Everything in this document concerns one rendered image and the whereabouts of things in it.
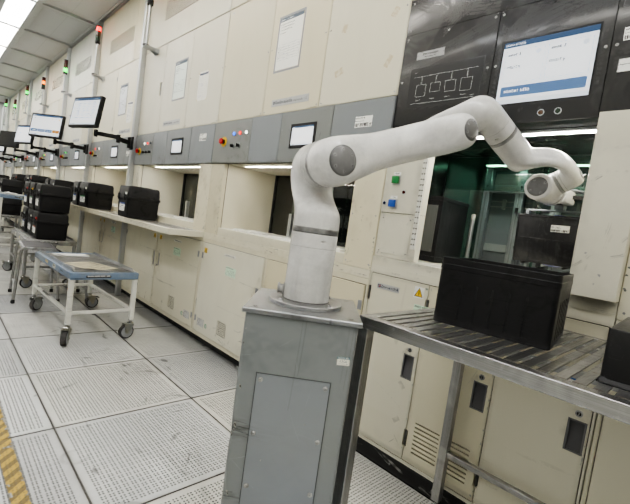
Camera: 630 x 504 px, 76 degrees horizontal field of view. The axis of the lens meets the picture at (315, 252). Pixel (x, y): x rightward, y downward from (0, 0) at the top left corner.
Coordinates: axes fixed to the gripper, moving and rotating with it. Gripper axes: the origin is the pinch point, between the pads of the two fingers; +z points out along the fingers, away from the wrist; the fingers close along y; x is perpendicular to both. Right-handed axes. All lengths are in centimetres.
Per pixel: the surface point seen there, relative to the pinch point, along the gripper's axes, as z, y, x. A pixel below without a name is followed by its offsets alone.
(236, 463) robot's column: -116, -28, -80
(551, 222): -11.4, 0.3, -9.6
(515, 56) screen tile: -30, -15, 44
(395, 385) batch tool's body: -30, -41, -83
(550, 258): -10.5, 1.8, -22.5
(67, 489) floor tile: -133, -92, -119
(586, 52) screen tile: -30, 7, 41
